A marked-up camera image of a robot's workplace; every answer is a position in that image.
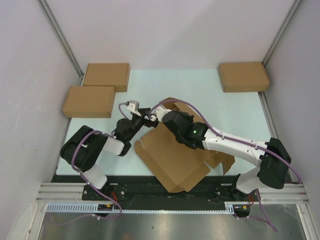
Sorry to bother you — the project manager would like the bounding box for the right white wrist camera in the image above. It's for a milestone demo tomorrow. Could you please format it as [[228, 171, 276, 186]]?
[[150, 105, 172, 123]]

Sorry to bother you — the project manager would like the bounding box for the right aluminium corner post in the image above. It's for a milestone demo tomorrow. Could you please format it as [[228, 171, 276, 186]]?
[[262, 0, 304, 68]]

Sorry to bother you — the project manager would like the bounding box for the cardboard box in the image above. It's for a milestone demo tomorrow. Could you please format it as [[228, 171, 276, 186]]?
[[134, 96, 236, 194], [218, 62, 270, 93], [62, 86, 116, 118], [82, 63, 131, 93]]

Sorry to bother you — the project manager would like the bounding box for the white slotted cable duct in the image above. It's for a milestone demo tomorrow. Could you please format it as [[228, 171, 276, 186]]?
[[46, 201, 237, 215]]

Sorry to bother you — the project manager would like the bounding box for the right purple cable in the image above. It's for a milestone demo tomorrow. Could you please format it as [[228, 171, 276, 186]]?
[[147, 99, 303, 232]]

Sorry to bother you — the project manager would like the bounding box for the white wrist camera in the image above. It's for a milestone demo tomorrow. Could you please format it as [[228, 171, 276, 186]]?
[[125, 100, 140, 115], [150, 105, 172, 123]]

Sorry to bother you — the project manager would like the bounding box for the left aluminium corner post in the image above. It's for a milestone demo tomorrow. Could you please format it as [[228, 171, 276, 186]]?
[[37, 0, 84, 79]]

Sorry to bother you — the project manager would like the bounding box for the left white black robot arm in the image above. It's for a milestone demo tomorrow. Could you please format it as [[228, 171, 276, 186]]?
[[59, 108, 159, 200]]

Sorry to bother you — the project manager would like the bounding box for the aluminium corner post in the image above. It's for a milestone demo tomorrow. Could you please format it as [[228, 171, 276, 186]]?
[[37, 0, 84, 79], [262, 0, 304, 68]]

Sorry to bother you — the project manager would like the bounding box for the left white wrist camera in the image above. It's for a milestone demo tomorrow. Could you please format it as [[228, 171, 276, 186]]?
[[125, 100, 140, 115]]

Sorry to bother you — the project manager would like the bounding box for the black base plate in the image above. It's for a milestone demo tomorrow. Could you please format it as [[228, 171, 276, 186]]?
[[51, 174, 292, 202]]

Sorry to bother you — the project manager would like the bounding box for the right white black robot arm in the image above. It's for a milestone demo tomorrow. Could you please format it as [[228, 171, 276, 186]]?
[[155, 108, 291, 201]]

